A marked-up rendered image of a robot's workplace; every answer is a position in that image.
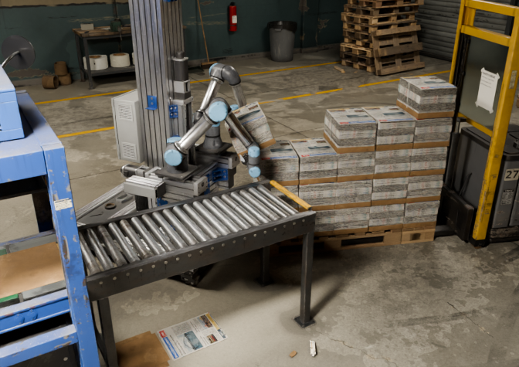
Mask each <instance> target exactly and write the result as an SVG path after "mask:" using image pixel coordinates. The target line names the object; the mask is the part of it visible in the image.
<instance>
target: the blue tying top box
mask: <svg viewBox="0 0 519 367"><path fill-rule="evenodd" d="M23 137H24V133H23V128H22V120H21V116H20V112H19V105H18V101H17V96H16V93H15V88H14V86H13V84H12V82H11V80H10V79H9V78H8V76H7V74H6V73H5V71H4V70H3V68H2V66H1V64H0V141H7V140H12V139H18V138H23Z"/></svg>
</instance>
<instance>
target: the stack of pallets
mask: <svg viewBox="0 0 519 367"><path fill-rule="evenodd" d="M409 3H410V4H409ZM419 5H424V0H415V3H413V4H411V0H359V2H357V0H348V3H347V4H345V5H344V12H342V13H341V21H343V23H344V24H343V27H342V28H343V36H344V43H341V49H340V58H341V60H342V63H341V65H342V66H350V65H354V66H353V68H354V69H356V70H359V69H364V68H367V72H369V73H373V72H375V64H374V60H375V58H374V57H373V51H372V50H373V47H372V44H373V43H372V39H371V33H370V32H371V31H375V30H380V29H392V28H398V27H405V26H404V25H403V23H406V22H408V23H409V26H411V25H416V23H417V21H418V20H414V18H415V13H416V12H418V7H419ZM405 7H409V11H405ZM353 8H356V10H352V9H353ZM389 8H390V9H389ZM401 15H406V17H405V19H404V18H401ZM350 16H351V17H354V18H350ZM351 25H353V26H351ZM351 32H354V33H351ZM352 40H354V41H352ZM349 47H350V48H349ZM349 55H350V56H349Z"/></svg>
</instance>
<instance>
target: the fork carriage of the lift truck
mask: <svg viewBox="0 0 519 367"><path fill-rule="evenodd" d="M441 190H442V191H441V194H440V195H441V196H440V200H439V201H440V205H439V208H438V213H437V214H438V215H439V216H440V219H441V220H442V221H443V222H444V223H445V224H446V225H450V226H451V227H452V228H453V229H454V233H455V234H456V235H457V236H458V237H459V238H460V239H461V240H462V241H464V240H468V239H469V235H470V227H471V223H472V218H473V211H474V208H473V207H472V206H471V205H470V204H469V203H468V202H467V201H466V200H464V199H463V198H462V197H461V196H459V195H458V194H457V193H456V192H454V191H453V190H452V189H451V188H450V187H449V186H448V185H447V184H446V183H444V182H443V186H442V188H441Z"/></svg>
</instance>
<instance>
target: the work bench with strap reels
mask: <svg viewBox="0 0 519 367"><path fill-rule="evenodd" d="M130 28H131V27H123V26H122V25H121V31H120V33H119V32H111V31H109V30H108V29H110V26H101V27H94V29H90V30H81V29H72V30H73V32H74V34H75V40H76V50H77V55H78V61H79V67H80V77H81V80H80V82H85V80H84V75H83V73H85V74H86V75H87V76H88V80H89V85H90V88H88V89H89V90H93V89H94V88H93V81H92V76H100V75H107V74H114V73H126V72H133V71H135V64H134V53H132V58H133V60H131V61H130V57H129V54H128V53H113V54H110V63H108V62H107V56H106V55H89V52H88V46H87V39H105V38H113V37H120V34H121V37H123V36H132V33H131V29H130ZM185 29H186V26H185V25H184V26H183V38H184V51H185V57H186V48H185ZM85 31H89V32H88V33H85ZM79 37H80V38H81V39H83V45H84V51H85V56H84V57H83V64H84V66H83V64H82V58H81V52H80V42H79Z"/></svg>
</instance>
